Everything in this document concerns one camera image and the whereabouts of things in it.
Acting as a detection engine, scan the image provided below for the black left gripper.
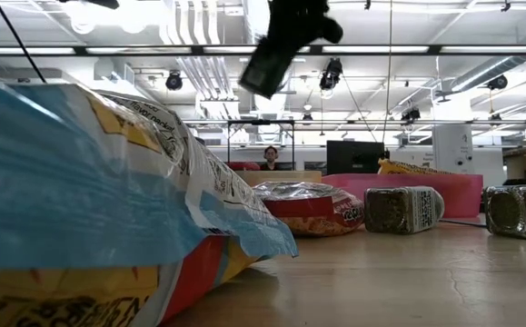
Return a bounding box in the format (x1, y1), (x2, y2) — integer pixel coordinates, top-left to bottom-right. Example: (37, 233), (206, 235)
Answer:
(266, 0), (344, 46)

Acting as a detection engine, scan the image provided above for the yellow ramen packet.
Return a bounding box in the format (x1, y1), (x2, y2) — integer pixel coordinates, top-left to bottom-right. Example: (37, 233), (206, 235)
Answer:
(377, 158), (454, 176)

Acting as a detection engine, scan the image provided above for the red ramen packet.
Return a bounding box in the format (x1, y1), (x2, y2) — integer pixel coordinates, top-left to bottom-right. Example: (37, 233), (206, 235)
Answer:
(253, 181), (366, 237)

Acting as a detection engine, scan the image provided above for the white label spice jar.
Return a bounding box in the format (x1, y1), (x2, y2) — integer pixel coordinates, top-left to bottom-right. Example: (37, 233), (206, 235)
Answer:
(363, 184), (445, 236)

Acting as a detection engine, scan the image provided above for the black ceiling spotlight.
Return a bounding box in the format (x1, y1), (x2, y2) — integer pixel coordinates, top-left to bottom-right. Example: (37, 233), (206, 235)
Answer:
(319, 57), (344, 91)
(487, 74), (509, 91)
(164, 70), (184, 91)
(401, 106), (422, 123)

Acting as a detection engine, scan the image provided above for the black monitor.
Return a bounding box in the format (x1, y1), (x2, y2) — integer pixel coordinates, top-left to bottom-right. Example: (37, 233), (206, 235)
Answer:
(325, 140), (386, 176)

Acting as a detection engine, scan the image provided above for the white ceiling air unit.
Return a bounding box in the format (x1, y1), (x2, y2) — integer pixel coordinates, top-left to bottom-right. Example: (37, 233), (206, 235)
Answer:
(93, 61), (135, 85)

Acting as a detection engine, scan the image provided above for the white pillar cabinet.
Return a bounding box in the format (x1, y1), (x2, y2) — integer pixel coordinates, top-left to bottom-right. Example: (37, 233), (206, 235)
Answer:
(432, 124), (475, 176)

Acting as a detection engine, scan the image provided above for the pink plastic bin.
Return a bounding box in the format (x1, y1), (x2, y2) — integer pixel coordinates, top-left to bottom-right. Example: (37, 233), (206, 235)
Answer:
(321, 173), (484, 219)

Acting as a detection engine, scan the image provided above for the large green spice jar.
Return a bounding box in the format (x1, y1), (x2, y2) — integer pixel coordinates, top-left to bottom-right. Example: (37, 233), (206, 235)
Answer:
(483, 183), (526, 241)

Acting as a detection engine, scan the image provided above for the black background frame stand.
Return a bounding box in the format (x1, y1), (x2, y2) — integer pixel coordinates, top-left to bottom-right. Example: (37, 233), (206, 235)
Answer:
(227, 119), (296, 172)

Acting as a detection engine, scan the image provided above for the silver ceiling duct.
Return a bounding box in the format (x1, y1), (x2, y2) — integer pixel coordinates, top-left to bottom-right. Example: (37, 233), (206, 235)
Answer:
(434, 22), (526, 99)

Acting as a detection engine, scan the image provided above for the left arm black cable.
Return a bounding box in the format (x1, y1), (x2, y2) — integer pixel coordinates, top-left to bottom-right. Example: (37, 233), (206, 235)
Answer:
(0, 0), (48, 84)

